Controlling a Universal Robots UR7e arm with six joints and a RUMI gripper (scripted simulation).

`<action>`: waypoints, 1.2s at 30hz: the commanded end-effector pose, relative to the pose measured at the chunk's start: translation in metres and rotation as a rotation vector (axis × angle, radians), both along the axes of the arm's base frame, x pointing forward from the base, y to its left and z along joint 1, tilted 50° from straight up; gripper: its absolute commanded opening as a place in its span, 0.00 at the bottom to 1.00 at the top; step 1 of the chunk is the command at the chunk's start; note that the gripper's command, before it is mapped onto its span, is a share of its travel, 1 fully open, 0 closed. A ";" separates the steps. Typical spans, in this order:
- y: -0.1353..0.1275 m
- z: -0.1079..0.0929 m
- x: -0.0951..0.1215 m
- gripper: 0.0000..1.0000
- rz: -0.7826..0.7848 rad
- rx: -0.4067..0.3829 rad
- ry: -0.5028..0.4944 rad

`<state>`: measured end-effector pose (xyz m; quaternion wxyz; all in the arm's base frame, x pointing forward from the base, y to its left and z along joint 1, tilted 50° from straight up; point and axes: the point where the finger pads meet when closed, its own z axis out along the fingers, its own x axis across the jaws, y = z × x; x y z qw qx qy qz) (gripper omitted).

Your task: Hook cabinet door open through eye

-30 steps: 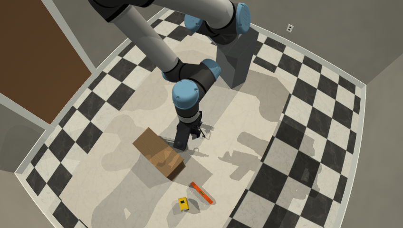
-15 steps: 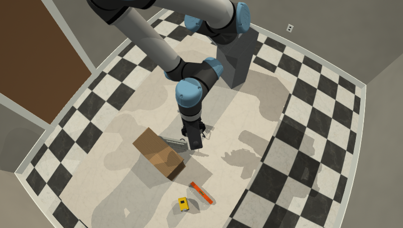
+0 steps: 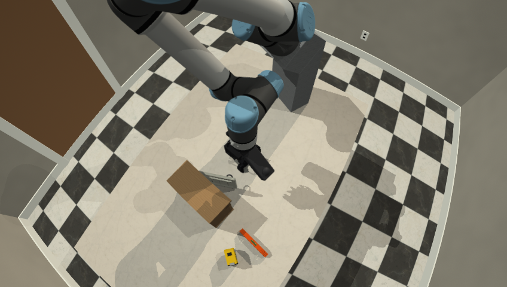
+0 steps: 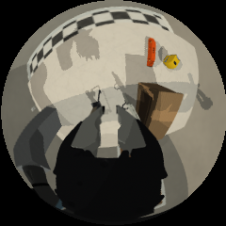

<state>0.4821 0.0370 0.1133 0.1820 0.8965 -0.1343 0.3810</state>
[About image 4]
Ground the orange spirit level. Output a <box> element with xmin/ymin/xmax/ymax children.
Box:
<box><xmin>147</xmin><ymin>38</ymin><xmax>155</xmax><ymax>67</ymax></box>

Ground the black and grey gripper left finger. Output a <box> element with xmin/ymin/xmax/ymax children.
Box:
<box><xmin>53</xmin><ymin>105</ymin><xmax>105</xmax><ymax>175</ymax></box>

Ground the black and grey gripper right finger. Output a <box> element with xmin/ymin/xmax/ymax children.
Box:
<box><xmin>117</xmin><ymin>105</ymin><xmax>168</xmax><ymax>180</ymax></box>

